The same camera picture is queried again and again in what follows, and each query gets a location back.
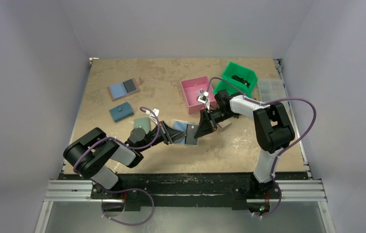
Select green bin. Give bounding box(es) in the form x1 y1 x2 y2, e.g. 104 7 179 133
222 62 258 87
213 78 254 97

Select blue card holder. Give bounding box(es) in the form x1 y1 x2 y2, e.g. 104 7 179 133
109 102 134 122

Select dark grey VIP card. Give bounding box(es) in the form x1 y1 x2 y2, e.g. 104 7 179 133
185 123 198 146

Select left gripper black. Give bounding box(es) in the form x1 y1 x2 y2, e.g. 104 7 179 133
138 120 187 152

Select beige card holder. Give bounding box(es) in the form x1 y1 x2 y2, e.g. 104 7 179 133
170 119 199 147
217 121 232 131

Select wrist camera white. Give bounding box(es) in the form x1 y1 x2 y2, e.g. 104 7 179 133
149 108 159 120
197 90 210 109

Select front green bin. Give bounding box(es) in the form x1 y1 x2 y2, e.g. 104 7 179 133
213 78 254 97

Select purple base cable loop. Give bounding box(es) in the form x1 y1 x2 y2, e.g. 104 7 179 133
101 188 155 226

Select clear screw organizer box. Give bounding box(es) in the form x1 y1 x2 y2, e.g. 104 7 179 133
257 79 286 102

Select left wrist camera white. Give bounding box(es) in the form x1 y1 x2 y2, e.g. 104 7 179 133
149 108 159 120

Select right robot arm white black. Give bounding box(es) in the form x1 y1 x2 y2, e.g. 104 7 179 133
194 90 295 198

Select pink box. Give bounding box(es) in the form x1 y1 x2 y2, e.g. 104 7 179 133
180 76 209 115

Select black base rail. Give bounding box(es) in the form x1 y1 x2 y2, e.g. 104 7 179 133
89 173 286 211

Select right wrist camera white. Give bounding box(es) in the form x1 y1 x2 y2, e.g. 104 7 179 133
197 90 210 109

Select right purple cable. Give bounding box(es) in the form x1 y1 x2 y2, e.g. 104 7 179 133
206 77 317 219

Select rear green bin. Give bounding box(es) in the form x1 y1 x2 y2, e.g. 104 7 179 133
222 62 258 87

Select open brown card holder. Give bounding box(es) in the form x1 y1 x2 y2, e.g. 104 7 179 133
108 77 142 101

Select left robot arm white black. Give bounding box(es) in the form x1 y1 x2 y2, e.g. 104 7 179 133
63 121 187 199

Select black object in bin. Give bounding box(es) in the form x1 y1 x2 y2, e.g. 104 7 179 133
231 75 251 88

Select green card holder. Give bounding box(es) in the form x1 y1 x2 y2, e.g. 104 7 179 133
134 117 151 133

